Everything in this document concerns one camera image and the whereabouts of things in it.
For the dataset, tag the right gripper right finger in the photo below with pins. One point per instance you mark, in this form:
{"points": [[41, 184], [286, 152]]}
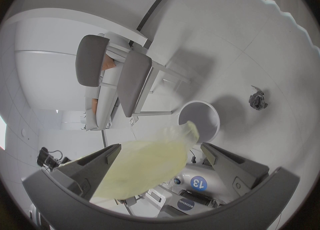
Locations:
{"points": [[240, 171]]}

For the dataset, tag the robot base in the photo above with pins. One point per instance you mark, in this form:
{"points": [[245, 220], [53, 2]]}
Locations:
{"points": [[185, 176]]}

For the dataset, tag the black plastic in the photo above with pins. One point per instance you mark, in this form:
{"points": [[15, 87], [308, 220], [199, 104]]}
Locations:
{"points": [[257, 100]]}

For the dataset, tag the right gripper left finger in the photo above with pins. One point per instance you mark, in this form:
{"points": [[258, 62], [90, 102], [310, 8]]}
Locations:
{"points": [[82, 173]]}

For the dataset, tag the yellow plastic bag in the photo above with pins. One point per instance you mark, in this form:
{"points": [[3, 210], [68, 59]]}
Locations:
{"points": [[145, 163]]}

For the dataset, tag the white chair with grey seat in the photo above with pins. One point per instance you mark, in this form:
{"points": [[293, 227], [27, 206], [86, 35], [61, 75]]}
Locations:
{"points": [[92, 61]]}

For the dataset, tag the orange cushion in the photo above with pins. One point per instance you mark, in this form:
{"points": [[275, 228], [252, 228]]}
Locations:
{"points": [[108, 63], [94, 106]]}

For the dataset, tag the white trash bin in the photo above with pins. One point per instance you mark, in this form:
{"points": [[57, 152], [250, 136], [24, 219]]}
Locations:
{"points": [[200, 113]]}

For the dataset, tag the white sofa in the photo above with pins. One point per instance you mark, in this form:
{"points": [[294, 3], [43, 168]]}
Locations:
{"points": [[107, 103]]}

